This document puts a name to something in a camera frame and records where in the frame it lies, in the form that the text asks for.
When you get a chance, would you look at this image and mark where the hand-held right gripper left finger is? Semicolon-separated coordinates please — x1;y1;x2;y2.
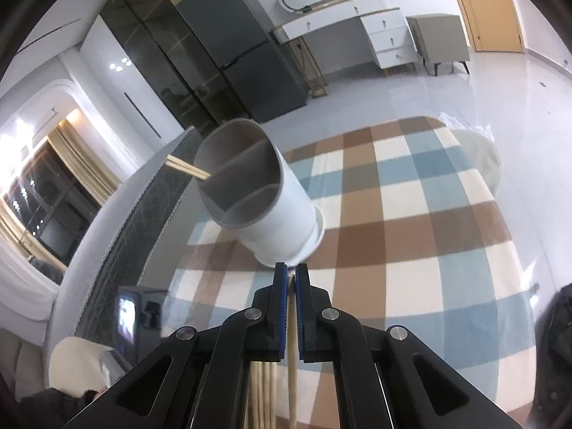
60;261;289;429

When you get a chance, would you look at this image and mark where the grey quilted bed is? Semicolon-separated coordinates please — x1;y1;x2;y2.
42;125;211;354

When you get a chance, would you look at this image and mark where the gold curtain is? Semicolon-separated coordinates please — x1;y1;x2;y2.
45;107;123;204

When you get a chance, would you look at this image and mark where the grey nightstand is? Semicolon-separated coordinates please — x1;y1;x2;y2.
406;13;471;76

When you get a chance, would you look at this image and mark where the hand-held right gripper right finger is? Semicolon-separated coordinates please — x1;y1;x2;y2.
296;263;523;429

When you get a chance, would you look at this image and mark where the bundle of wooden chopsticks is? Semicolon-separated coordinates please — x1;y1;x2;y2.
247;361;280;429

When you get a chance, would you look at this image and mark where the dark cloth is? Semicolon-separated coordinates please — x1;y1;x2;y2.
18;389;103;429

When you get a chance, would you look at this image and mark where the dark glass cabinet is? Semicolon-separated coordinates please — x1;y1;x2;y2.
99;0;251;137

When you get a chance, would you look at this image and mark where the grey refrigerator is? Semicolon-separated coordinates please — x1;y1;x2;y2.
176;0;309;123

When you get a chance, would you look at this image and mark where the grey bowl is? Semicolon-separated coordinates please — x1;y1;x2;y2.
193;117;325;270

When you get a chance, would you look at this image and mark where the wooden door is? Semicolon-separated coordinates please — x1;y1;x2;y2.
442;0;526;54

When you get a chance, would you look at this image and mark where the white wardrobe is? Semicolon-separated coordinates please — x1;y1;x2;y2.
80;15;188;144

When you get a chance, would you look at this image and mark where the beige cloth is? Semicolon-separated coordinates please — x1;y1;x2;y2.
49;337;132;398

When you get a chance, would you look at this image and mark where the checkered blanket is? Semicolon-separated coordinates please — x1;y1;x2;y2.
167;115;543;429

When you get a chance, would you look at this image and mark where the white vanity desk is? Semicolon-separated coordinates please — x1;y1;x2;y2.
272;0;416;70

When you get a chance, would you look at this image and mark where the wooden chopstick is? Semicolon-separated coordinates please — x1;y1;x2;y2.
166;159;205;181
167;156;212;178
286;277;299;429

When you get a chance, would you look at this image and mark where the black device with screen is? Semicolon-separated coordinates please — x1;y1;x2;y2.
115;285;168;358

